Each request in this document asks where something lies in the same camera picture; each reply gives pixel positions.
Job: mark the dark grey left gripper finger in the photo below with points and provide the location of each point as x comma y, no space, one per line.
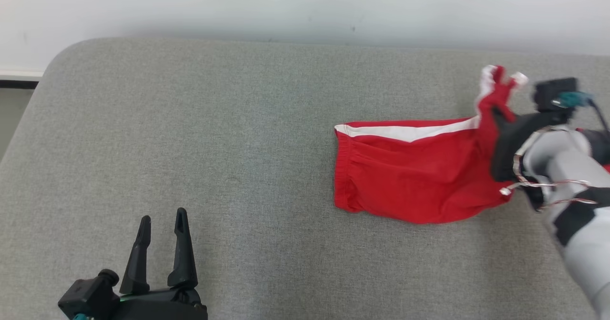
137,267
182,258

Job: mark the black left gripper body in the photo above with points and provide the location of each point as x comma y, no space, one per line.
162,305

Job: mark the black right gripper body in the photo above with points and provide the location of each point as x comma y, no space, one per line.
507,139

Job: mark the red shorts with white stripe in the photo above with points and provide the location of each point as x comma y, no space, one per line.
410,177

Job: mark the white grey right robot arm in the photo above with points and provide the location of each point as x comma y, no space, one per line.
572,167

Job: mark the black and white baseboard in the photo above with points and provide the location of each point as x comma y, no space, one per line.
19,80

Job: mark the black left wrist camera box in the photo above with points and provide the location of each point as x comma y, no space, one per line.
86,296

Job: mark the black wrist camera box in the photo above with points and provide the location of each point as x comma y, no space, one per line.
553,88
86,296

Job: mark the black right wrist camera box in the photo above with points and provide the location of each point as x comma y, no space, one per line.
553,88

